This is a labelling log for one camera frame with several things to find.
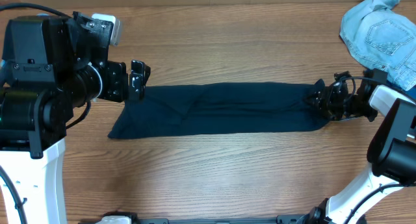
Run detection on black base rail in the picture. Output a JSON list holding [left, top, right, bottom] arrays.
[[79, 212, 332, 224]]

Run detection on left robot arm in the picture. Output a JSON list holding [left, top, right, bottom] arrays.
[[1, 12, 150, 223]]

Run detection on black t-shirt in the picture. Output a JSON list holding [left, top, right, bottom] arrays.
[[108, 81, 329, 140]]

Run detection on dark blue garment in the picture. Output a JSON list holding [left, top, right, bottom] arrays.
[[388, 82, 416, 101]]

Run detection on crumpled light denim jeans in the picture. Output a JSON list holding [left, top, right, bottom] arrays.
[[340, 0, 415, 91]]

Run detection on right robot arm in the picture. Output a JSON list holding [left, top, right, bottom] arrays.
[[289, 69, 415, 224]]

